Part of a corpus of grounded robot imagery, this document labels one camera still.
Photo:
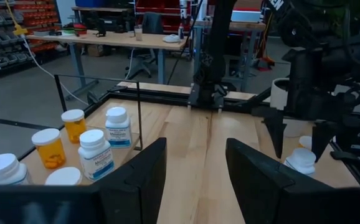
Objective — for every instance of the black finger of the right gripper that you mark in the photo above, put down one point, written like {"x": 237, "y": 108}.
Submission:
{"x": 275, "y": 130}
{"x": 321, "y": 137}

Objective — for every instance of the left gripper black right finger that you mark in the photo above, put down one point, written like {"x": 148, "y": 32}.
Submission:
{"x": 254, "y": 186}

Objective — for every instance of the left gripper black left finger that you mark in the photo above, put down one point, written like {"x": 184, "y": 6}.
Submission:
{"x": 136, "y": 186}

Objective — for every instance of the orange pill bottle white cap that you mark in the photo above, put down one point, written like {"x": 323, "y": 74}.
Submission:
{"x": 74, "y": 124}
{"x": 63, "y": 175}
{"x": 49, "y": 149}
{"x": 306, "y": 141}

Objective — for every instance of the white medicine bottle blue label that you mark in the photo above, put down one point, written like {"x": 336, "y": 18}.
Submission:
{"x": 117, "y": 127}
{"x": 96, "y": 155}
{"x": 2, "y": 169}
{"x": 301, "y": 160}

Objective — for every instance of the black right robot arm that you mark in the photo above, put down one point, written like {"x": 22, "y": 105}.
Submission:
{"x": 220, "y": 46}

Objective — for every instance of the green plant in white pot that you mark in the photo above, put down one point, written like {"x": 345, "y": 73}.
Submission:
{"x": 278, "y": 93}

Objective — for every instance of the wooden desk blue-grey legs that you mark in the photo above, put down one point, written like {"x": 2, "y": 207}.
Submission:
{"x": 251, "y": 26}
{"x": 121, "y": 40}

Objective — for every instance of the white rectangular box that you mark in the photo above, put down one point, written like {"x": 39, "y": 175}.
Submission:
{"x": 245, "y": 16}

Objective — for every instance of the white rounded object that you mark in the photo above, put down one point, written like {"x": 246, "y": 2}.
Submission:
{"x": 171, "y": 38}

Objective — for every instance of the cardboard box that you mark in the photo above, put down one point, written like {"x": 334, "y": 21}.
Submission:
{"x": 97, "y": 50}

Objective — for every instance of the clear plastic cup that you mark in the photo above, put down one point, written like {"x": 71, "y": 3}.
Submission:
{"x": 139, "y": 32}

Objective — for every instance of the dark office chair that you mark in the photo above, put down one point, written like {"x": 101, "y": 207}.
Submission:
{"x": 152, "y": 23}

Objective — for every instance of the red parts bin rack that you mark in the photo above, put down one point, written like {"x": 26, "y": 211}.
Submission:
{"x": 40, "y": 18}

